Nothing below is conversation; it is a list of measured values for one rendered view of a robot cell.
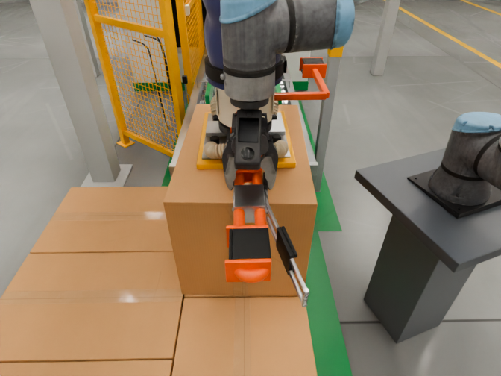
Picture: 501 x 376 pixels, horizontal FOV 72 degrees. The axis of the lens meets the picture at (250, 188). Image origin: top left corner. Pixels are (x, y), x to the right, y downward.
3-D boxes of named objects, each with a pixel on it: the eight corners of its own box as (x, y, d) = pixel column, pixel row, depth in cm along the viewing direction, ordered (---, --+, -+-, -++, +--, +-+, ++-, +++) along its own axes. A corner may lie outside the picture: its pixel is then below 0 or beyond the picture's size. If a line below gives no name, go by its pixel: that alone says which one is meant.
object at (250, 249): (227, 244, 64) (226, 224, 61) (267, 243, 64) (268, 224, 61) (226, 282, 57) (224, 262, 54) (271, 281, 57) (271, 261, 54)
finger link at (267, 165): (281, 172, 78) (268, 139, 72) (283, 189, 73) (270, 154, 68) (268, 177, 78) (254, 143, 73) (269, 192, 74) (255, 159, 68)
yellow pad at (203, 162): (205, 116, 127) (203, 104, 124) (232, 116, 127) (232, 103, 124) (196, 170, 100) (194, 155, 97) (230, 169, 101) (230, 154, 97)
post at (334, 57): (309, 186, 249) (329, 39, 187) (318, 186, 249) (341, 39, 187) (311, 192, 243) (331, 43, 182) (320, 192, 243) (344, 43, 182)
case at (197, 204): (204, 183, 161) (196, 103, 136) (290, 185, 160) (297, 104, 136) (181, 295, 114) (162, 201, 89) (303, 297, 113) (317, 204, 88)
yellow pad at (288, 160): (256, 116, 127) (256, 103, 124) (283, 115, 128) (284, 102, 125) (262, 168, 101) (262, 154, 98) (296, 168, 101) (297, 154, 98)
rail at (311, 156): (272, 54, 359) (273, 35, 347) (277, 54, 359) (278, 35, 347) (303, 195, 177) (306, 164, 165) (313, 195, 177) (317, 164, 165)
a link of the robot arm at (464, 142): (468, 150, 124) (484, 103, 113) (509, 174, 110) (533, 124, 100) (432, 157, 121) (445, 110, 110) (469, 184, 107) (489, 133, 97)
